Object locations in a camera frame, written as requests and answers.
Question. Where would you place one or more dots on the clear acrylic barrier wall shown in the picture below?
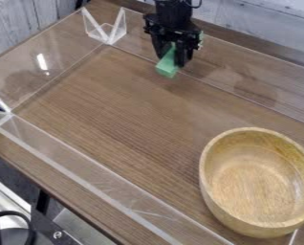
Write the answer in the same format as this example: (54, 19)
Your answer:
(108, 135)

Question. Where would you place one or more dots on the clear acrylic corner bracket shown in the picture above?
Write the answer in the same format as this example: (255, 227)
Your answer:
(107, 33)

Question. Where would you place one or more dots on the brown wooden bowl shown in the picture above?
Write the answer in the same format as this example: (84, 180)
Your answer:
(251, 181)

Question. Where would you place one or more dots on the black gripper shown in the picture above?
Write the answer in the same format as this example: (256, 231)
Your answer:
(170, 25)

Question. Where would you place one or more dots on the black table leg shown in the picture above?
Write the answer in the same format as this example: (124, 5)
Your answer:
(43, 202)

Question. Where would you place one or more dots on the grey metal base plate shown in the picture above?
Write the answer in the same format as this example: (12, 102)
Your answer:
(39, 232)

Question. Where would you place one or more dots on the green rectangular block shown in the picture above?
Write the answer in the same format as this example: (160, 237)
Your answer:
(166, 67)

